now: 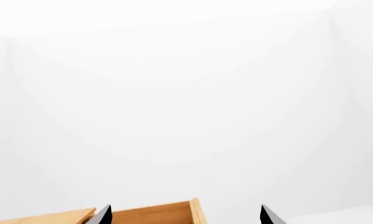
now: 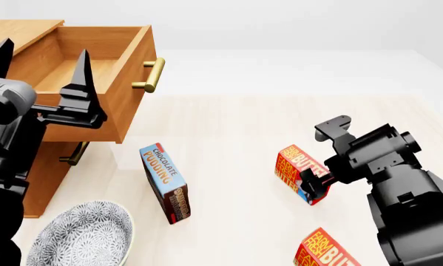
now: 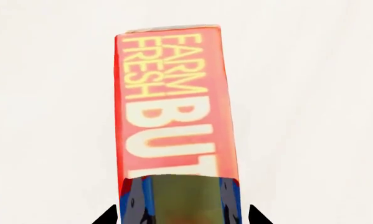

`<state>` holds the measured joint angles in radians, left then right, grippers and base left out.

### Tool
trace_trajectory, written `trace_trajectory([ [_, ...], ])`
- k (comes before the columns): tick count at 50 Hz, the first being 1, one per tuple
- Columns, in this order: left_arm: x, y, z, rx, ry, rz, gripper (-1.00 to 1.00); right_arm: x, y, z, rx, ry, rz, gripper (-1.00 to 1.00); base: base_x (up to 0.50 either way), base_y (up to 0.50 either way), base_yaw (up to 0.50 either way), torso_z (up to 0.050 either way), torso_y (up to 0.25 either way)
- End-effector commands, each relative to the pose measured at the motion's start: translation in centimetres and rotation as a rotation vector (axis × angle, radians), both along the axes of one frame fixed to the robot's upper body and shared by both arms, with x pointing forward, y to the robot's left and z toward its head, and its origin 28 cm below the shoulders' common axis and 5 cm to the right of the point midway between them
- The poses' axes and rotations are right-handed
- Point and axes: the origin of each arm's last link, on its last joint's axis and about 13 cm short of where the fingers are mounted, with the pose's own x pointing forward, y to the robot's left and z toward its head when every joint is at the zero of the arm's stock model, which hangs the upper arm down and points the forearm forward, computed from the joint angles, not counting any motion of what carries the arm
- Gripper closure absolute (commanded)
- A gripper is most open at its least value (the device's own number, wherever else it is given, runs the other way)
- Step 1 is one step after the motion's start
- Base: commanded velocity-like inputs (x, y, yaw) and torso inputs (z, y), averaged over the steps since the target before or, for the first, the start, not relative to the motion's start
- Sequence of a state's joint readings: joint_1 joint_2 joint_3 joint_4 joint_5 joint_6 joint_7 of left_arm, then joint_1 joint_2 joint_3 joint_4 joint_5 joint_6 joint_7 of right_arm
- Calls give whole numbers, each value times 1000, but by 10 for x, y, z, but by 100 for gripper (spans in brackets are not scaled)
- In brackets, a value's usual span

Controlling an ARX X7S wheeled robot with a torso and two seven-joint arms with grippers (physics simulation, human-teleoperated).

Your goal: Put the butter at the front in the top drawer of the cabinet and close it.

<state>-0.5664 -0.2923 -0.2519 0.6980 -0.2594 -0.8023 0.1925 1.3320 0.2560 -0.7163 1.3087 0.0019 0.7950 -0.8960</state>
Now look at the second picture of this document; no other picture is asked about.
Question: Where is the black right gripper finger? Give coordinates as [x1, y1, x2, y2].
[298, 167, 334, 201]

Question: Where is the red farm fresh butter box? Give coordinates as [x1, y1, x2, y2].
[274, 144, 332, 206]
[293, 226, 362, 266]

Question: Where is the open wooden drawer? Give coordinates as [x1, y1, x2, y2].
[6, 24, 158, 144]

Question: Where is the wooden cabinet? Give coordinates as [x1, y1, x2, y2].
[0, 19, 91, 219]

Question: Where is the chocolate pudding box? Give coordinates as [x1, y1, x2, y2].
[138, 142, 192, 225]

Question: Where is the grey patterned ceramic bowl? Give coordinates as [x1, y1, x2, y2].
[25, 200, 136, 266]

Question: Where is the brass drawer handle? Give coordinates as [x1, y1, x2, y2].
[58, 140, 91, 166]
[131, 57, 166, 94]

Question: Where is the grey left gripper camera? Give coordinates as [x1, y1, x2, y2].
[0, 75, 38, 126]

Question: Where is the black right gripper camera mount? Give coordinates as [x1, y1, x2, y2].
[314, 115, 356, 156]

